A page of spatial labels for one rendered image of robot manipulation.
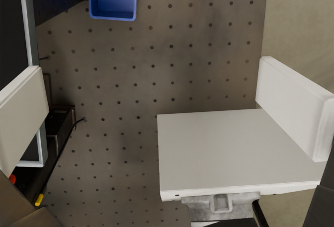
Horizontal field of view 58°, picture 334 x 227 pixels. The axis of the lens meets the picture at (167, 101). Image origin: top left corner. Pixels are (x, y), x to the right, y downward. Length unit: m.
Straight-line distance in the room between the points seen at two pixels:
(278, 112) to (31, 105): 0.13
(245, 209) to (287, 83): 0.62
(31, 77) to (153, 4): 0.62
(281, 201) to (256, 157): 1.50
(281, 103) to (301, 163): 0.53
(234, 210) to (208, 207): 0.06
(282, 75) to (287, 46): 1.49
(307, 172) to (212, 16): 0.42
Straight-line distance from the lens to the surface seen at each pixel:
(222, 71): 0.83
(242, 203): 0.76
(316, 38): 1.71
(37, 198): 0.63
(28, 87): 0.17
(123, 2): 0.77
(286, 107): 0.16
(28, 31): 0.32
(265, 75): 0.19
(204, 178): 0.62
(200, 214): 0.76
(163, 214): 1.08
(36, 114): 0.17
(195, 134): 0.75
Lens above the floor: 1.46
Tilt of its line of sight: 65 degrees down
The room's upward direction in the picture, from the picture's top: 173 degrees clockwise
